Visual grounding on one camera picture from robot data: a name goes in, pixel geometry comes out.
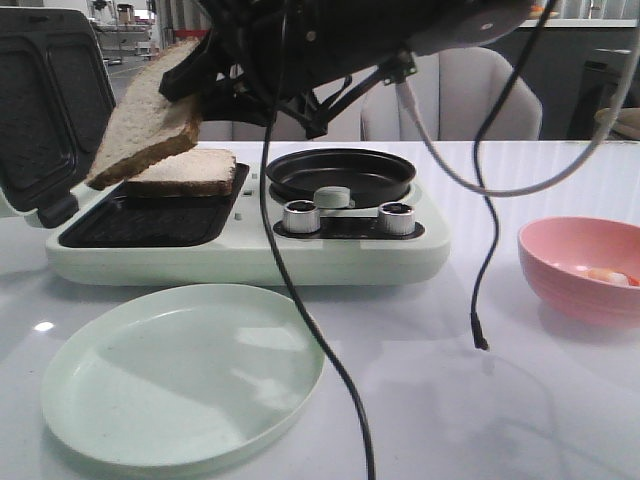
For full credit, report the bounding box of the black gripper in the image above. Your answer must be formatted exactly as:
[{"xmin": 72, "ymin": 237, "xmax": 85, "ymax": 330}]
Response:
[{"xmin": 159, "ymin": 1, "xmax": 418, "ymax": 139}]

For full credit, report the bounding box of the bread slice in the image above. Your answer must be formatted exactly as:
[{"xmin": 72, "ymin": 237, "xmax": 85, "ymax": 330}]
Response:
[
  {"xmin": 85, "ymin": 39, "xmax": 201, "ymax": 190},
  {"xmin": 124, "ymin": 149, "xmax": 236, "ymax": 198}
]

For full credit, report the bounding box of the breakfast maker hinged lid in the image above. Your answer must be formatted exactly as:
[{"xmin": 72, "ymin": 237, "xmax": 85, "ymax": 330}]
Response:
[{"xmin": 1, "ymin": 7, "xmax": 115, "ymax": 228}]

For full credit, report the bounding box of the pink bowl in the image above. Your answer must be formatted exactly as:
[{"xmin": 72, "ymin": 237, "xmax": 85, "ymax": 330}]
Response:
[{"xmin": 518, "ymin": 216, "xmax": 639, "ymax": 328}]

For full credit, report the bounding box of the cooked shrimp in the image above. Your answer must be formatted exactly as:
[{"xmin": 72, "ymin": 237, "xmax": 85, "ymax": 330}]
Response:
[{"xmin": 586, "ymin": 268, "xmax": 639, "ymax": 287}]

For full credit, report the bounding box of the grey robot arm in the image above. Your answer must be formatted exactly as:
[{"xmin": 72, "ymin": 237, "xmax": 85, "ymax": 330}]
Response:
[{"xmin": 159, "ymin": 0, "xmax": 531, "ymax": 139}]

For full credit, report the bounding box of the mint green breakfast maker base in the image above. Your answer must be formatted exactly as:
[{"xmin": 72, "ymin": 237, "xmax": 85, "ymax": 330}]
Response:
[{"xmin": 45, "ymin": 162, "xmax": 451, "ymax": 288}]

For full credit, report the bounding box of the left grey upholstered chair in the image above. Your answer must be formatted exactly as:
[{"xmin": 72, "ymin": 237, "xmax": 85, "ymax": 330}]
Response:
[{"xmin": 199, "ymin": 80, "xmax": 364, "ymax": 142}]

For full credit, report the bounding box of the grey upholstered chair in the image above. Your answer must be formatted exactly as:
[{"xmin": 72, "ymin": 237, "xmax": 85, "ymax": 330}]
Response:
[
  {"xmin": 360, "ymin": 47, "xmax": 543, "ymax": 141},
  {"xmin": 199, "ymin": 80, "xmax": 364, "ymax": 142}
]

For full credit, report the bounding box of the left silver control knob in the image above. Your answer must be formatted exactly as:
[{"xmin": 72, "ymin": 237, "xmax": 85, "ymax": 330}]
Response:
[{"xmin": 282, "ymin": 200, "xmax": 321, "ymax": 234}]

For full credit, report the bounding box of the silver control knob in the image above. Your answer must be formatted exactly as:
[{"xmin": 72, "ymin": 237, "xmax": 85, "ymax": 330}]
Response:
[
  {"xmin": 282, "ymin": 200, "xmax": 321, "ymax": 234},
  {"xmin": 376, "ymin": 202, "xmax": 415, "ymax": 236}
]

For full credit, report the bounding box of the black round frying pan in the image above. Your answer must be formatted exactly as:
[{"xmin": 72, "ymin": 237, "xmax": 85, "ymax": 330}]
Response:
[{"xmin": 266, "ymin": 148, "xmax": 416, "ymax": 209}]

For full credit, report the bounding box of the right silver control knob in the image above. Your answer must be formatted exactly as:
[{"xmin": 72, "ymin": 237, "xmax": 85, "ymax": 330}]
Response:
[{"xmin": 376, "ymin": 202, "xmax": 415, "ymax": 236}]

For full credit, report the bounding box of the right grey upholstered chair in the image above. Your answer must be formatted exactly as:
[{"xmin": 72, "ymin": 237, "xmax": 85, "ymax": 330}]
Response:
[{"xmin": 360, "ymin": 47, "xmax": 543, "ymax": 141}]

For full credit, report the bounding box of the mint green round plate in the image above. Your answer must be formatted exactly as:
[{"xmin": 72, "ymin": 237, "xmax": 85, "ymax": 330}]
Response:
[{"xmin": 41, "ymin": 284, "xmax": 324, "ymax": 473}]

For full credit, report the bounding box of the grey counter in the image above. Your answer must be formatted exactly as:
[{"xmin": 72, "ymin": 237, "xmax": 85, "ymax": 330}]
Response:
[{"xmin": 499, "ymin": 19, "xmax": 640, "ymax": 141}]

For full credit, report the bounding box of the grey cable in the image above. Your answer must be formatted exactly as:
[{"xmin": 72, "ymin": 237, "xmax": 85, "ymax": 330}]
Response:
[{"xmin": 397, "ymin": 0, "xmax": 640, "ymax": 197}]

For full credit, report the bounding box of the black dangling cable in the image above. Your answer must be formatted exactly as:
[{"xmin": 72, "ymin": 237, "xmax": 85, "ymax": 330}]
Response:
[{"xmin": 470, "ymin": 0, "xmax": 559, "ymax": 351}]

